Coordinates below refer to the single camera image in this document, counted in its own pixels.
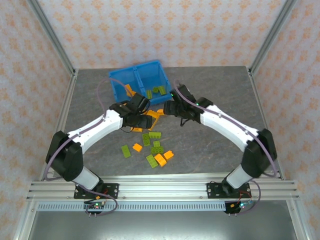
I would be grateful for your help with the orange lego window frame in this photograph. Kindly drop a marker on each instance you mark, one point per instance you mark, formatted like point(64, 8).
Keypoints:
point(153, 113)

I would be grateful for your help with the orange arched lego brick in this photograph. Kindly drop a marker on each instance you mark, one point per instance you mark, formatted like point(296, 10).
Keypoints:
point(160, 112)

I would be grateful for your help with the small green lego brick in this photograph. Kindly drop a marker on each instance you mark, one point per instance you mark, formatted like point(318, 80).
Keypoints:
point(156, 143)
point(155, 89)

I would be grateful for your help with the dark green lego brick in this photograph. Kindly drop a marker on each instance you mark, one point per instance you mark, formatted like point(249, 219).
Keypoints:
point(157, 150)

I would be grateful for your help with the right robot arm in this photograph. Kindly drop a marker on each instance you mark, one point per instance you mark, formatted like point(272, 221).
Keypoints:
point(230, 125)

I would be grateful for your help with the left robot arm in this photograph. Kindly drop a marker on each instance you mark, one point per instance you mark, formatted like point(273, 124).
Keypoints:
point(95, 127)

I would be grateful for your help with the blue plastic bin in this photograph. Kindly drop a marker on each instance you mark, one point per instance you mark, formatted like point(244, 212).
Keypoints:
point(120, 82)
point(152, 77)

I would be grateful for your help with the aluminium table edge bar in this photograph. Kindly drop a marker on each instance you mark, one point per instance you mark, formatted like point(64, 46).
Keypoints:
point(162, 178)

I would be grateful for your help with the grey metal lower panel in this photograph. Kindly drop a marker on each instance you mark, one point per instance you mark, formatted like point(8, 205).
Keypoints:
point(162, 225)

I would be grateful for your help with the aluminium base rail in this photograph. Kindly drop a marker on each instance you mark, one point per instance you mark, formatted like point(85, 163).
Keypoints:
point(162, 191)

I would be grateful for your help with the aluminium table side rail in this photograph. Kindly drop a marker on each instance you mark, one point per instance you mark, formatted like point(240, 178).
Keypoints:
point(70, 87)
point(255, 87)

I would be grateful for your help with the aluminium upright post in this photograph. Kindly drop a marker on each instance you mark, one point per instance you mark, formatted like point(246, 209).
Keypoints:
point(50, 32)
point(272, 32)

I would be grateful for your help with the aluminium frame leg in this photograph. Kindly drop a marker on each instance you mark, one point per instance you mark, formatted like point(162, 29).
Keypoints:
point(297, 222)
point(25, 222)

